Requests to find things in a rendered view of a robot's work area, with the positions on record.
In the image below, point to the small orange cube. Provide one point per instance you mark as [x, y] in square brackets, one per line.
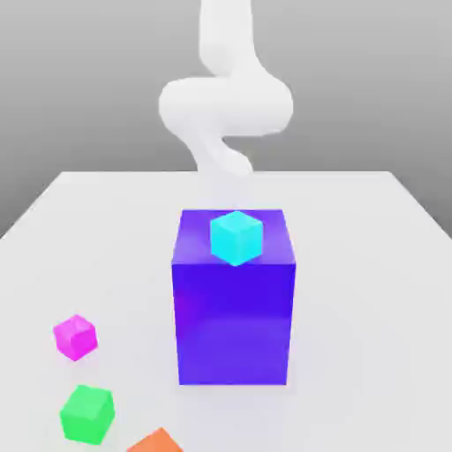
[157, 443]

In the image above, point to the small magenta cube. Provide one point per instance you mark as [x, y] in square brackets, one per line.
[75, 338]

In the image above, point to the small cyan cube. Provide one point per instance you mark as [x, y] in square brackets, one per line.
[236, 238]

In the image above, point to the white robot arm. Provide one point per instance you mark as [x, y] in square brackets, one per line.
[226, 102]

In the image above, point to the small green cube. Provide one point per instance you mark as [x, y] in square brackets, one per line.
[86, 415]

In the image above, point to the large purple box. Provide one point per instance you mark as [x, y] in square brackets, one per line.
[233, 317]

